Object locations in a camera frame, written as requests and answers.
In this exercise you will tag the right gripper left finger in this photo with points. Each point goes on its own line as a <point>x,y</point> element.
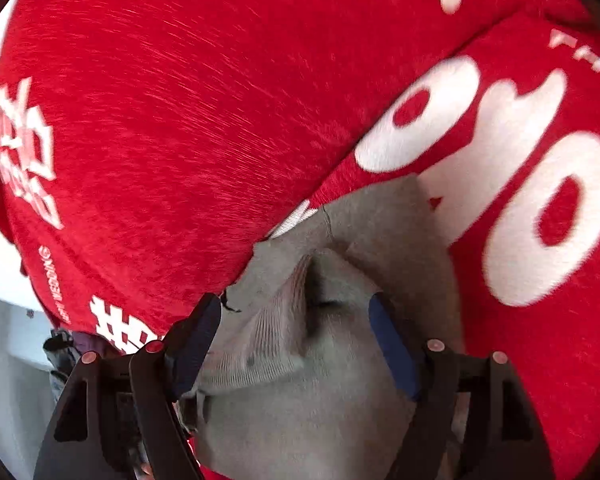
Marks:
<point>84,439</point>

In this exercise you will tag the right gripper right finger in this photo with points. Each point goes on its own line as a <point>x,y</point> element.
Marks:
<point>503,438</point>

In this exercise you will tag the grey small garment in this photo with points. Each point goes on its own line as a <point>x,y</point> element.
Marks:
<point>295,385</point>

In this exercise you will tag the red bed cover with lettering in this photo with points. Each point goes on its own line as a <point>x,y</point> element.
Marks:
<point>496,111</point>

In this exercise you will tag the red pillow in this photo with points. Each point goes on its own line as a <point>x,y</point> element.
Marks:
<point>146,145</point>

